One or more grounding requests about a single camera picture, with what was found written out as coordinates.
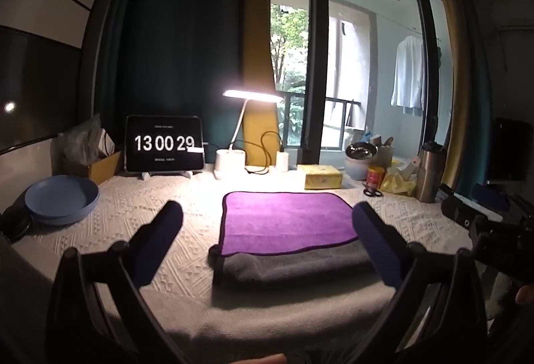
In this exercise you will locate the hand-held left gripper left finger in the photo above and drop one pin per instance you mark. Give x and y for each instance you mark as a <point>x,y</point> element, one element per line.
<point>160,236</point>

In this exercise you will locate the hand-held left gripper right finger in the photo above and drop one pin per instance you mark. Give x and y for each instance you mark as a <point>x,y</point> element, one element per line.
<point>375,247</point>

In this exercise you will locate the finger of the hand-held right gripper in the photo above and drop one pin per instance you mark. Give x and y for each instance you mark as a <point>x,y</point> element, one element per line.
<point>457,207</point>
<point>488,196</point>

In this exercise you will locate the grey towel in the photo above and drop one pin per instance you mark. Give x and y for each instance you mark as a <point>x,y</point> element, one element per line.
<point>292,272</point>

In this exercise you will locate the purple towel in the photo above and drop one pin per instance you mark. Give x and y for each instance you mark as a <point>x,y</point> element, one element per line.
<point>285,222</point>

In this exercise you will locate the person's right hand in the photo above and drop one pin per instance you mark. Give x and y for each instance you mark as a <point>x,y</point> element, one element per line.
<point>525,295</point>

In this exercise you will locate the stainless steel thermos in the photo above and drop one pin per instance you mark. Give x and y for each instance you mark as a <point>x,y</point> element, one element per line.
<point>429,174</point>

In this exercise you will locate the white textured tablecloth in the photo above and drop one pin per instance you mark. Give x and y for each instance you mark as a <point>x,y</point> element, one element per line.
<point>196,264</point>

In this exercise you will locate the black scissors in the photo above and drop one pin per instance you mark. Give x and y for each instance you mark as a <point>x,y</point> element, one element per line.
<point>371,192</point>

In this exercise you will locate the white tablet stand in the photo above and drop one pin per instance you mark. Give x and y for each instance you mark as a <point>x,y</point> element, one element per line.
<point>146,174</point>

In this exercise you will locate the yellow cloth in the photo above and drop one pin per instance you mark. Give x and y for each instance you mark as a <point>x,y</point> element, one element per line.
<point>396,183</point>

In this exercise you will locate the yellow and red can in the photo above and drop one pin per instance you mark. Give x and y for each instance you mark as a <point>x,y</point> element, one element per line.
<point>375,178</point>

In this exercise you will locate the pale grey container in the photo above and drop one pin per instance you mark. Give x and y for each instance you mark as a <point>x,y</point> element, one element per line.
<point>355,170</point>

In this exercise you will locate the cardboard box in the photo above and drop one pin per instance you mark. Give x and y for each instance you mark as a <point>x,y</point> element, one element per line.
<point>104,170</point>

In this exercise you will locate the yellow tissue pack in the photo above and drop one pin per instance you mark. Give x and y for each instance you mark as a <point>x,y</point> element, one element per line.
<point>321,177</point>

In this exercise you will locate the desk organizer with tools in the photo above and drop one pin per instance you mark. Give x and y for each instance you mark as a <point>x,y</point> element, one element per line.
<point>384,151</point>

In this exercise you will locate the tablet with clock display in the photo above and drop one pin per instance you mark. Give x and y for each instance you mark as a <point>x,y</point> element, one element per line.
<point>165,143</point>

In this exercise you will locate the steel bowl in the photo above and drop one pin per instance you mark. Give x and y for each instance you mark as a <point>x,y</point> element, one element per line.
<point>361,150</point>

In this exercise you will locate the white desk lamp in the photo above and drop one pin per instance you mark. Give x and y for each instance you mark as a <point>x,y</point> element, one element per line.
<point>229,165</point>

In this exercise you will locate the dark teal curtain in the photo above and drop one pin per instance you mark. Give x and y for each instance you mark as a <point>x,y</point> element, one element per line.
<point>475,97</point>
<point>179,34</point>

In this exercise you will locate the blue plate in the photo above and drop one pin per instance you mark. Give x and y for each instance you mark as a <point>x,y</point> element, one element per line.
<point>60,199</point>

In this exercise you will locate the clear plastic bag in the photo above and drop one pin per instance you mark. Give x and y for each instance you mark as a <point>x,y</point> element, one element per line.
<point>81,140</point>

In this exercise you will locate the mustard yellow curtain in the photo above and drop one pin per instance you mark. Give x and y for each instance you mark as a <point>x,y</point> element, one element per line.
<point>444,76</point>
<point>258,34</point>

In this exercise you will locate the balcony railing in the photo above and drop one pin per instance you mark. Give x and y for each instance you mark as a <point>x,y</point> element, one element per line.
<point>342,113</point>

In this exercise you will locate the hanging white shirt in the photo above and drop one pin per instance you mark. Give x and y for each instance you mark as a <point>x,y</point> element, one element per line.
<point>409,71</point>

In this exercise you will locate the black round lid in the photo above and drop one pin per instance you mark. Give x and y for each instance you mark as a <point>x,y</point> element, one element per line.
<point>14,222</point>

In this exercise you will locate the green tree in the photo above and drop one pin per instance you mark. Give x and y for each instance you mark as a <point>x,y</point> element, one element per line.
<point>288,46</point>

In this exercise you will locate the black window frame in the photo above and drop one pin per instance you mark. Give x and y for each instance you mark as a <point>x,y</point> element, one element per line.
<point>317,34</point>

